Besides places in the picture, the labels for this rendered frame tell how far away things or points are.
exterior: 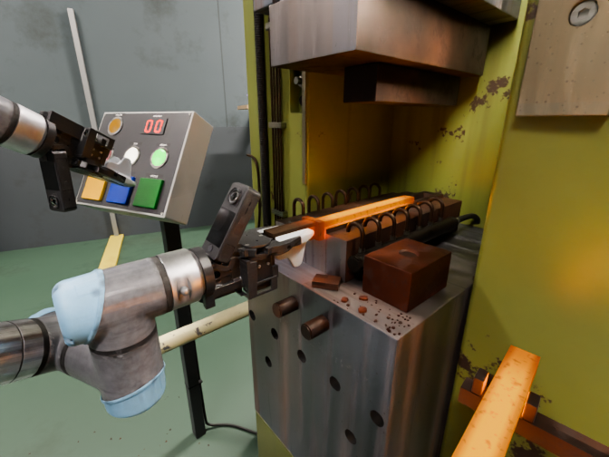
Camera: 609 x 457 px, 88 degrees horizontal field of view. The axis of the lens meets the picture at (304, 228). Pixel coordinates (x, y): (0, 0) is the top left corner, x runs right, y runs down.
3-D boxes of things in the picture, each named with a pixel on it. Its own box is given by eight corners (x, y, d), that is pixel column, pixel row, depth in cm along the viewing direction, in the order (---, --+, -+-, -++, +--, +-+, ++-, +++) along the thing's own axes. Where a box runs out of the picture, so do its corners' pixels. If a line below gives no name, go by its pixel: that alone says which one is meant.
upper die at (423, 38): (355, 50, 43) (359, -35, 40) (270, 67, 57) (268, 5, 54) (482, 75, 69) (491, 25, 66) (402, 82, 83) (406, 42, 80)
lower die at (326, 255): (344, 283, 55) (346, 237, 52) (275, 248, 69) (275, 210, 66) (457, 229, 80) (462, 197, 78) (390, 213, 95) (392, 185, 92)
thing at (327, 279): (311, 287, 53) (312, 281, 53) (315, 279, 56) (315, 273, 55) (338, 291, 52) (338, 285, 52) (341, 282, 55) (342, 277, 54)
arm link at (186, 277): (149, 247, 43) (170, 268, 37) (183, 239, 46) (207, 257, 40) (158, 296, 45) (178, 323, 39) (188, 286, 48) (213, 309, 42)
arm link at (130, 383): (125, 363, 49) (111, 301, 46) (181, 386, 45) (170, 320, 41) (73, 403, 42) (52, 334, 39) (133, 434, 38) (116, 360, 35)
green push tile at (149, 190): (153, 208, 76) (162, 179, 77) (131, 205, 79) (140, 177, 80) (159, 210, 78) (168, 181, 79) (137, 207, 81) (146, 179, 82)
